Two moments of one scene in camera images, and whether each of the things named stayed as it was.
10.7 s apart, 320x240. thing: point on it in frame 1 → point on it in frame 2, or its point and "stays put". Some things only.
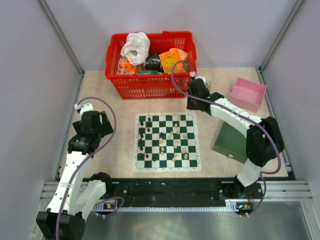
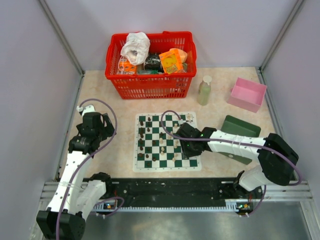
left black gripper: x=105 y=128 stays put
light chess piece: x=173 y=159 stays put
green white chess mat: x=166 y=142 stays put
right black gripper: x=189 y=106 → x=186 y=153
